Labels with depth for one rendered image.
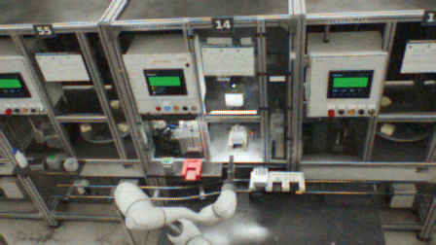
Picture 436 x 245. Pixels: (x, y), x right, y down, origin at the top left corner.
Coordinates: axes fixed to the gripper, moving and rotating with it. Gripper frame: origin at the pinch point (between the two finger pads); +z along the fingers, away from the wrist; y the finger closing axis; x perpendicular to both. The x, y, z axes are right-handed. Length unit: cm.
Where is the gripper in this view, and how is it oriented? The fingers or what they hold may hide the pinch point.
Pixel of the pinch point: (232, 162)
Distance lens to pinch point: 270.3
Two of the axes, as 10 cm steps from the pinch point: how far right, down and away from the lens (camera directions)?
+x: -9.9, 0.0, 1.3
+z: 1.0, -6.5, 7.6
